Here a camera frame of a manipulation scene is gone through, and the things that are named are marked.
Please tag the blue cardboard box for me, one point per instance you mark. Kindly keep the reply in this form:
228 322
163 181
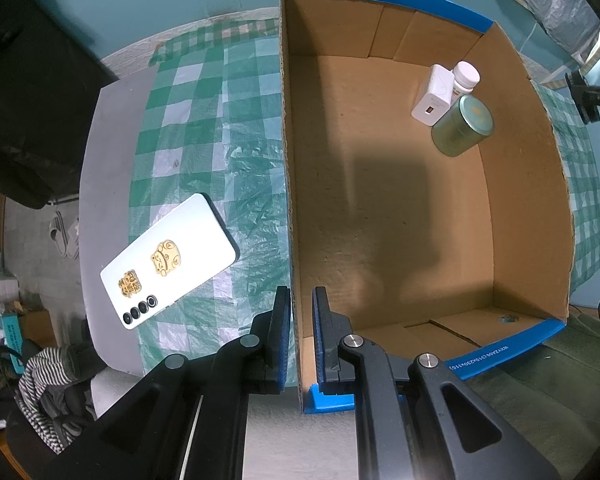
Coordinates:
380 210

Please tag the white charger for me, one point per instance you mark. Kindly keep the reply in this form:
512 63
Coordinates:
432 97

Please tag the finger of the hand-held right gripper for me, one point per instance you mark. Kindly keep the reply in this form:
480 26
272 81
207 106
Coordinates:
597 97

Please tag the teal carton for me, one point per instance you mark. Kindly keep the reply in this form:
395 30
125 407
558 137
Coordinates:
12 340

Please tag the black plastic cover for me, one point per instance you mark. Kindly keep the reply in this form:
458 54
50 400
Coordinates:
30 110

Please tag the silver tarp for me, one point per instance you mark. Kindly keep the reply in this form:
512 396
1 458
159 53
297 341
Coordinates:
555 0

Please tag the white smartphone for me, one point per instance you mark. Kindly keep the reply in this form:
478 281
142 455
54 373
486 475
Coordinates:
180 250

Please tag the green checked plastic sheet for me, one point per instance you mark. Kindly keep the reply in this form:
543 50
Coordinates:
200 160

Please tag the white sandal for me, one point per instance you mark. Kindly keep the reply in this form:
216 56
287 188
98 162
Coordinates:
73 237
56 232

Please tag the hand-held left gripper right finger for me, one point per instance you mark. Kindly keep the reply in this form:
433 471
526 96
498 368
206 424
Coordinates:
322 340

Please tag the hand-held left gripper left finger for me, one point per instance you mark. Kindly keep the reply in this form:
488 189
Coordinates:
281 340

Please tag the green checked tablecloth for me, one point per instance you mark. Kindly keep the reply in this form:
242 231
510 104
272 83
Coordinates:
215 27

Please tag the white pill bottle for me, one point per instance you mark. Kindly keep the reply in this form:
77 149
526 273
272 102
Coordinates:
466 76

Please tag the striped cloth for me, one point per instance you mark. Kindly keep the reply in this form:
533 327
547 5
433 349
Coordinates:
45 385

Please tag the teal round tin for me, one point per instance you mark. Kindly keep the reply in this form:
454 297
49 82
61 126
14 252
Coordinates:
460 130

